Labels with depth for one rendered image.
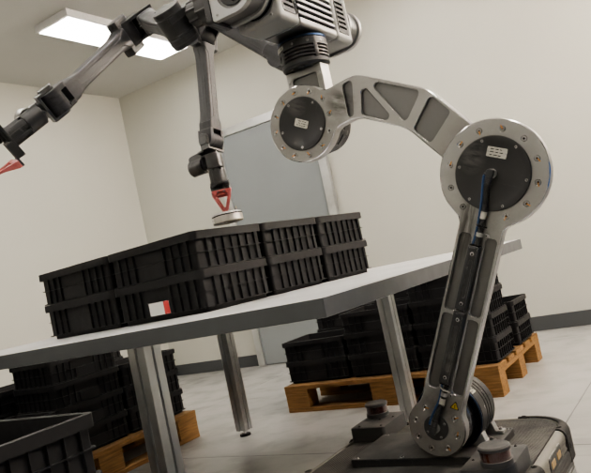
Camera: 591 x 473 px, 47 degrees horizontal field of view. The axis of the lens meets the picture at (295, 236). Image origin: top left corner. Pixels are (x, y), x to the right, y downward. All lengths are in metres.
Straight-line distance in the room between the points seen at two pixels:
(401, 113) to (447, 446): 0.79
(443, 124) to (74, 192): 4.97
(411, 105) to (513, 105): 3.35
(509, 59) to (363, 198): 1.48
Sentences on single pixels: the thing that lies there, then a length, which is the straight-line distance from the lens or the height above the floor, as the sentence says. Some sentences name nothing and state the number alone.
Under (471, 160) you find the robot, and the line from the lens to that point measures 1.55.
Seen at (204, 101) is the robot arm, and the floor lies 1.39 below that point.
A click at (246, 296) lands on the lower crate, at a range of 2.02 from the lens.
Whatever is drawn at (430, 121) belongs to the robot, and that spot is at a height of 1.04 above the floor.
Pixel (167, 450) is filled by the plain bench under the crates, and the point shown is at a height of 0.39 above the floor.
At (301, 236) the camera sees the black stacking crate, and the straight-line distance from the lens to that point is 2.27.
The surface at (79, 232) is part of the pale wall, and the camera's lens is 6.21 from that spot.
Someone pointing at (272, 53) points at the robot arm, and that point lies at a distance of 2.20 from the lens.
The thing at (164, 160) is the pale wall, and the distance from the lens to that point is 6.55.
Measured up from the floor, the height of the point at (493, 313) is 0.37.
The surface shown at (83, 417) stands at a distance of 1.27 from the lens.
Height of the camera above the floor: 0.77
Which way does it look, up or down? 3 degrees up
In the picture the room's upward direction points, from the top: 12 degrees counter-clockwise
